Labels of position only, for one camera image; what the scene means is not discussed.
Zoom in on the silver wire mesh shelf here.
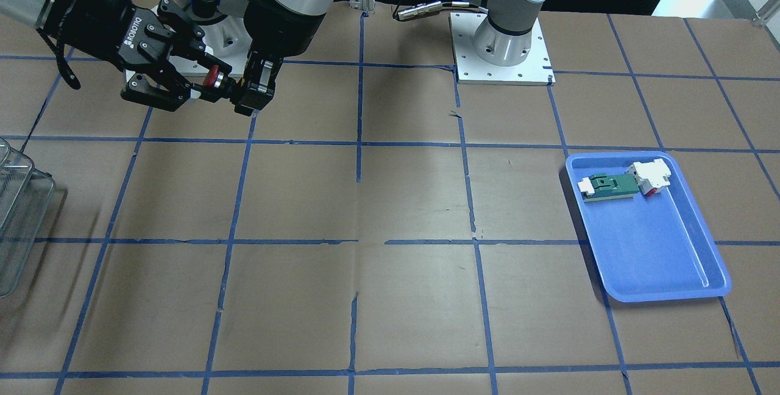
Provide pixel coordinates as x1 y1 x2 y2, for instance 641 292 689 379
1 139 56 298

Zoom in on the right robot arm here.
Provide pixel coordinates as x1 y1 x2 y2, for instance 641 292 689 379
2 0 333 116

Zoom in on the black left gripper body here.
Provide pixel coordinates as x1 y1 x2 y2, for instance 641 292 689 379
233 51 283 116

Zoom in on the green white terminal block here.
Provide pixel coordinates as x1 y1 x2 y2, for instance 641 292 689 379
577 173 640 202

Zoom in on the white circuit breaker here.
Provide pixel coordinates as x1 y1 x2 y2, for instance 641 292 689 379
626 158 672 198

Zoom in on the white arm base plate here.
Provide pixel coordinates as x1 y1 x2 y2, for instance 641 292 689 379
449 12 556 86

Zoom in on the silver cable connector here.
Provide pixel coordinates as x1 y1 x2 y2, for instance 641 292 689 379
392 1 488 22

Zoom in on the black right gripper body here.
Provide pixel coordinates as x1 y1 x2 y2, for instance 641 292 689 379
98 0 196 88

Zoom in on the red emergency stop button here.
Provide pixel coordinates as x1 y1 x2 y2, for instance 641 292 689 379
200 65 241 102

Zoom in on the blue plastic tray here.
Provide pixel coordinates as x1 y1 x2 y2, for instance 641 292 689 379
565 151 732 303

